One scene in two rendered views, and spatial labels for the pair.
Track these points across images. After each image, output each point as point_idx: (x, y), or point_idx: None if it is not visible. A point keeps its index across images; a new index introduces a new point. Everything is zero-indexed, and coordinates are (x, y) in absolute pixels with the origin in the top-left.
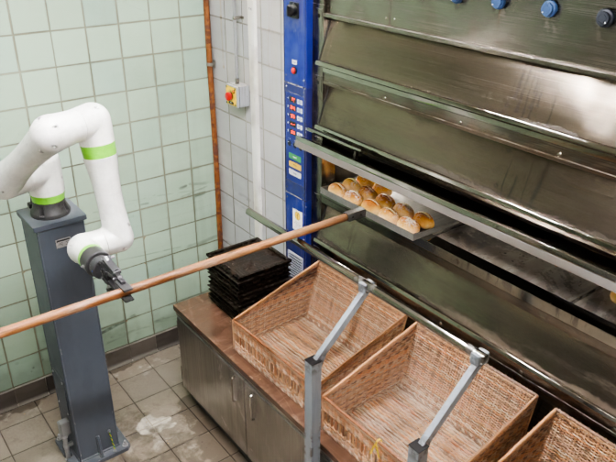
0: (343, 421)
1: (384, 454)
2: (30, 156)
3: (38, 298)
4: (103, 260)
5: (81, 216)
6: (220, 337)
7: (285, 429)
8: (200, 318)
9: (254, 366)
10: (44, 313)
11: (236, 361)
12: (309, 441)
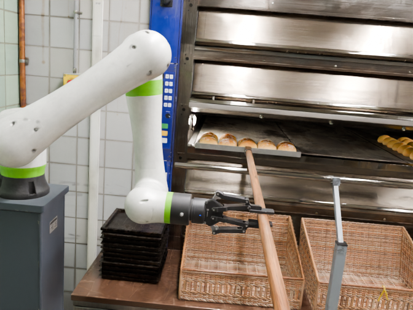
0: (344, 291)
1: (390, 294)
2: (125, 83)
3: None
4: (219, 195)
5: (66, 188)
6: (155, 298)
7: None
8: (114, 293)
9: (214, 301)
10: (271, 248)
11: (195, 306)
12: None
